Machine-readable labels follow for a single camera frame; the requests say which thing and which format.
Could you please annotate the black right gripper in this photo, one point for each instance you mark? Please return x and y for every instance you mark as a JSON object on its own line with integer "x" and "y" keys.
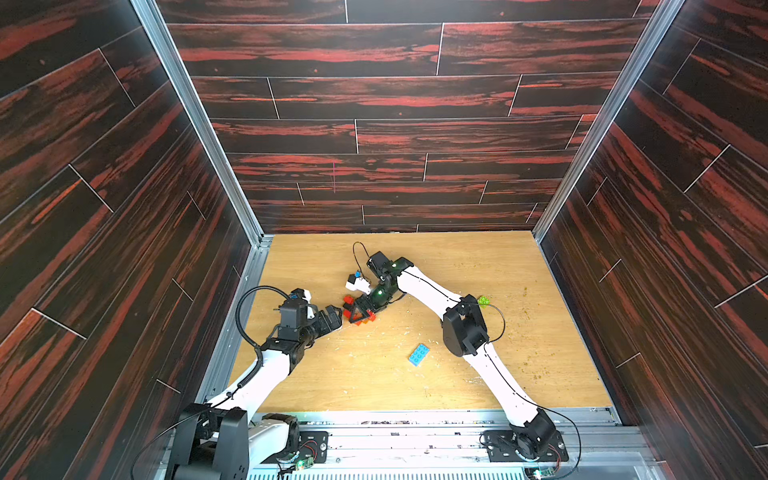
{"x": 364, "y": 303}

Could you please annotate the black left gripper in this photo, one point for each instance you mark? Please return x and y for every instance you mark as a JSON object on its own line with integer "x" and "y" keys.
{"x": 334, "y": 320}

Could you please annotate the red 2x4 lego brick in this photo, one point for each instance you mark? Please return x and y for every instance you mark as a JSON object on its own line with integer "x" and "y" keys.
{"x": 359, "y": 317}

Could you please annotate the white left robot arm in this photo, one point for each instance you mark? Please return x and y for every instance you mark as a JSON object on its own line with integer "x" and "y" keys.
{"x": 225, "y": 438}

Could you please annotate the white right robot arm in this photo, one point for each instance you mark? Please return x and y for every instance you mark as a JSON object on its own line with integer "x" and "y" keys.
{"x": 465, "y": 335}

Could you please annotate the light blue lego plate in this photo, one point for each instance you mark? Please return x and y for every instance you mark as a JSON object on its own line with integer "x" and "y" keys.
{"x": 418, "y": 355}

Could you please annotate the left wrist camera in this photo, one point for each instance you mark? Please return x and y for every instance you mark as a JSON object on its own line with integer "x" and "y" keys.
{"x": 296, "y": 319}

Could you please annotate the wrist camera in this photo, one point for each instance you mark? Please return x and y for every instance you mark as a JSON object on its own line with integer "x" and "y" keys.
{"x": 296, "y": 319}
{"x": 380, "y": 265}

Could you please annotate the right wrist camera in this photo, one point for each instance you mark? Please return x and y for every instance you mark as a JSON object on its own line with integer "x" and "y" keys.
{"x": 380, "y": 265}

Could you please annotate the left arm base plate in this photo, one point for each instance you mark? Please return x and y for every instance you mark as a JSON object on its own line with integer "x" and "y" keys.
{"x": 309, "y": 449}

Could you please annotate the aluminium front rail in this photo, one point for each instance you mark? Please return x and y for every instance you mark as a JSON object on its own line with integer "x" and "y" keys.
{"x": 444, "y": 444}

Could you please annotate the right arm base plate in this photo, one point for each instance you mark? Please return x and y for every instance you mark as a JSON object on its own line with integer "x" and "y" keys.
{"x": 514, "y": 447}

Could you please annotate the aluminium corner post left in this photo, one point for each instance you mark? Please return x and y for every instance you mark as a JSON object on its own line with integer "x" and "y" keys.
{"x": 159, "y": 35}

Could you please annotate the aluminium corner post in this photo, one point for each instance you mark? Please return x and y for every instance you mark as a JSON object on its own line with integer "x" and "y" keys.
{"x": 649, "y": 41}
{"x": 159, "y": 35}

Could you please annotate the aluminium corner post right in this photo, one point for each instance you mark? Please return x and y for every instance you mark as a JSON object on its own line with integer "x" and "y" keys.
{"x": 649, "y": 41}

